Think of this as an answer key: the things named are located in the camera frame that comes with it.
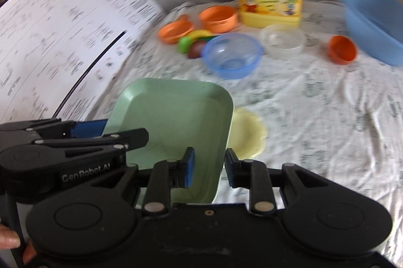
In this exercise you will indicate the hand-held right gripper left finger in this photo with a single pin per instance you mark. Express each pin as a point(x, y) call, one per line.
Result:
point(189, 168)

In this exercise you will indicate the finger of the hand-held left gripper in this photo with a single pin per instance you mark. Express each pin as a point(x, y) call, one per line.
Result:
point(89, 128)
point(126, 137)

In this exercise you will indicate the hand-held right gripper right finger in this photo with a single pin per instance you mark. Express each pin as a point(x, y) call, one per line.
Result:
point(231, 172)

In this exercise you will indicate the pale yellow plate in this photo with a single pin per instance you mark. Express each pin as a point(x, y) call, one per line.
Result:
point(248, 132)

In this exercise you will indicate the green square plate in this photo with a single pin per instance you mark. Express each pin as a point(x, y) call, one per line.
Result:
point(176, 117)

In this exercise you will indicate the blue transparent bowl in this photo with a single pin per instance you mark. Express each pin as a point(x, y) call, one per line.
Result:
point(220, 50)

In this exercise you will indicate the clear plastic bowl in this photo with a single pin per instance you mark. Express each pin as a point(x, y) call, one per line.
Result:
point(283, 47)

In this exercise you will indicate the small orange bowl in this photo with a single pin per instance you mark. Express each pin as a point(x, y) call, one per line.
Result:
point(341, 50)

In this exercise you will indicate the person's left hand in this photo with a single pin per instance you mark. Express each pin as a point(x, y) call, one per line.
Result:
point(9, 239)

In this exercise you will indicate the white printed paper sheet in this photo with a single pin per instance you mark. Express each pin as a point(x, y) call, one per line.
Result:
point(63, 35)

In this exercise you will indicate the white cat print blanket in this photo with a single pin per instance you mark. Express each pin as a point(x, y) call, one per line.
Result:
point(314, 113)

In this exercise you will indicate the green toy fruit slice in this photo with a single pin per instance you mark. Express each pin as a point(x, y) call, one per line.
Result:
point(185, 45)

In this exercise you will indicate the yellow toy banana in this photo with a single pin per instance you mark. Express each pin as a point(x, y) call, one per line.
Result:
point(201, 33)

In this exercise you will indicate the dark green toy vegetable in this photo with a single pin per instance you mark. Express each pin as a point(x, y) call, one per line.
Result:
point(209, 38)

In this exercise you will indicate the orange toy pot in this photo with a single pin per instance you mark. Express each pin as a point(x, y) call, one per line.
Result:
point(217, 24)

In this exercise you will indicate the large blue basin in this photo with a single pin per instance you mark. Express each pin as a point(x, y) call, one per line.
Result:
point(371, 19)

